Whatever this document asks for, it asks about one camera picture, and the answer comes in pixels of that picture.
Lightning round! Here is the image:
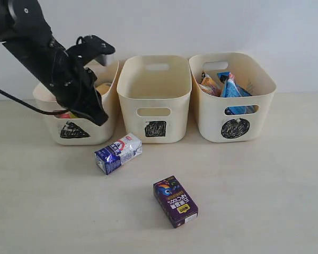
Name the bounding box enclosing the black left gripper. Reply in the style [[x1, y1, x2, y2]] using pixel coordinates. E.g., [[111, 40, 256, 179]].
[[46, 50, 108, 126]]

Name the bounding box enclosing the yellow chips can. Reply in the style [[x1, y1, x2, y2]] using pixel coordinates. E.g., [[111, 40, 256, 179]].
[[95, 82, 112, 96]]

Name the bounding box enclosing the small red chips can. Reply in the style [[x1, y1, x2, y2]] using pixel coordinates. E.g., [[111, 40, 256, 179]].
[[55, 111, 78, 119]]

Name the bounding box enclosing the orange snack bag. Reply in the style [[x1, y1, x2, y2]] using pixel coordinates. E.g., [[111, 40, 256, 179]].
[[199, 71, 222, 97]]

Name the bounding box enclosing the blue noodle packet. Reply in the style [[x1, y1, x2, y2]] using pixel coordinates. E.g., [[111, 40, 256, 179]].
[[217, 71, 255, 115]]

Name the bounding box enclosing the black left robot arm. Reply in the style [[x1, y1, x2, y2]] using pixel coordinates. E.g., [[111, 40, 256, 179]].
[[0, 1, 116, 126]]

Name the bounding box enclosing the cream bin with triangle mark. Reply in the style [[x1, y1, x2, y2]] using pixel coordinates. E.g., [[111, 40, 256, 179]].
[[43, 60, 121, 146]]

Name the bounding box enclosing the blue white milk carton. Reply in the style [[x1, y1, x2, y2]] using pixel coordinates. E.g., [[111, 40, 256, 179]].
[[94, 133, 142, 175]]

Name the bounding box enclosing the cream bin with square mark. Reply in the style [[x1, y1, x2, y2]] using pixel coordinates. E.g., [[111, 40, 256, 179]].
[[117, 55, 192, 143]]

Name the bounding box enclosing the cream bin with circle mark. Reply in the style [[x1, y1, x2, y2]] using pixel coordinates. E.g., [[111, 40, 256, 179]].
[[189, 52, 277, 143]]

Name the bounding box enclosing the purple juice carton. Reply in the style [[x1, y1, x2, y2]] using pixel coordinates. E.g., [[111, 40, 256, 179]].
[[153, 176, 198, 228]]

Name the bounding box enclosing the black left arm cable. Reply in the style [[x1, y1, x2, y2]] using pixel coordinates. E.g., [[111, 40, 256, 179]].
[[0, 37, 96, 116]]

